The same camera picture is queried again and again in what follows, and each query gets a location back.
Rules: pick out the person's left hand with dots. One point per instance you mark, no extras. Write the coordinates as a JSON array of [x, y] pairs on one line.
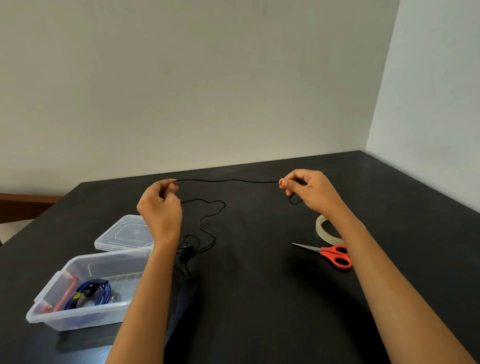
[[161, 213]]

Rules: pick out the brown wooden furniture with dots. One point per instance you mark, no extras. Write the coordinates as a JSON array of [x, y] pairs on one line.
[[22, 208]]

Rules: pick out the clear tape roll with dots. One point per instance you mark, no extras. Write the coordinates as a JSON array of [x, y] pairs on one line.
[[320, 228]]

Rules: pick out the person's right forearm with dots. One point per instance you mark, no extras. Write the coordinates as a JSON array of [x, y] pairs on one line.
[[397, 292]]

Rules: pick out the person's right hand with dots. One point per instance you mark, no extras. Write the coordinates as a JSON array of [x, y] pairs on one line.
[[317, 193]]

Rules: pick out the clear plastic lid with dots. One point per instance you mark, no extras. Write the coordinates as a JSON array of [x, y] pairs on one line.
[[125, 234]]

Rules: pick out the person's left forearm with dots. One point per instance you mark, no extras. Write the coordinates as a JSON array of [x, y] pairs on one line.
[[144, 303]]

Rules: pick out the clear plastic box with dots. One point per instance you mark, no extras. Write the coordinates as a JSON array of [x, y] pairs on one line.
[[93, 315]]

